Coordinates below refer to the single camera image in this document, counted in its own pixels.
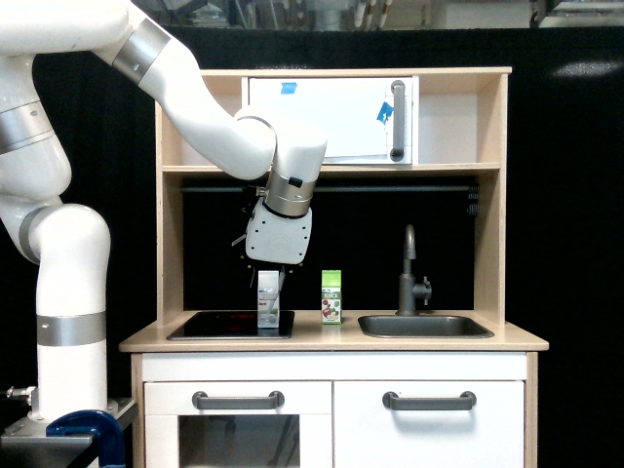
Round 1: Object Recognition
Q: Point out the white microwave door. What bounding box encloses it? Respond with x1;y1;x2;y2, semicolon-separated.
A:
248;75;419;165

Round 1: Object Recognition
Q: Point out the wooden toy kitchen frame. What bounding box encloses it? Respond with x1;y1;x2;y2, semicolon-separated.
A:
121;67;547;467

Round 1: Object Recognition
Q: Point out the green juice carton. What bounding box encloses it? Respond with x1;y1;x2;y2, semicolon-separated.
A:
321;270;342;325

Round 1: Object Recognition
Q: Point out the grey faucet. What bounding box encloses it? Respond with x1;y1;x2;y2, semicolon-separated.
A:
396;224;432;316

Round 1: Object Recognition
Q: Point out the white milk carton box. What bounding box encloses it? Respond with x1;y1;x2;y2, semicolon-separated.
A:
256;270;281;329

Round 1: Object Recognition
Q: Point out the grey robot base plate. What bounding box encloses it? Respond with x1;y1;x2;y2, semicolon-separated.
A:
1;399;138;467

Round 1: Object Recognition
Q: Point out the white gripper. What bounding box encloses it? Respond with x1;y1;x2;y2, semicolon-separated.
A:
245;201;312;297

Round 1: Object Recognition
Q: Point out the blue clamp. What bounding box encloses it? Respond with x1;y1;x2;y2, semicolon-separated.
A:
46;409;126;468

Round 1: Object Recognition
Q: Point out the grey microwave handle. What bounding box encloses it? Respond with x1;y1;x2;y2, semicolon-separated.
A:
390;80;406;162

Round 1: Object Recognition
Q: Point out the grey sink basin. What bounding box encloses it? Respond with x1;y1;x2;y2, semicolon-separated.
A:
358;315;494;338

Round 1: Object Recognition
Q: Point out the dark hanging rail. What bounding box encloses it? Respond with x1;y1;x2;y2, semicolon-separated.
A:
180;185;479;195

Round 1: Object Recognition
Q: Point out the white oven door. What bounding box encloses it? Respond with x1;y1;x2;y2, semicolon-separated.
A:
143;381;333;467

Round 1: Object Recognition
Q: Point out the black stove top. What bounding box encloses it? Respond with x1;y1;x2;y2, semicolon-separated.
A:
167;310;294;341

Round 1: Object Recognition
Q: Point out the grey oven door handle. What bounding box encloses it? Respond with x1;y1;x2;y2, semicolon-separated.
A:
191;391;285;410

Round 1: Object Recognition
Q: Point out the grey cabinet door handle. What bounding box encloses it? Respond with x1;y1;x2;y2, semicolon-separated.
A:
382;391;477;411

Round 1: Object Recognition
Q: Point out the white cabinet door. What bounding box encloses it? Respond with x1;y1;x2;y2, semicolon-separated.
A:
333;381;525;467

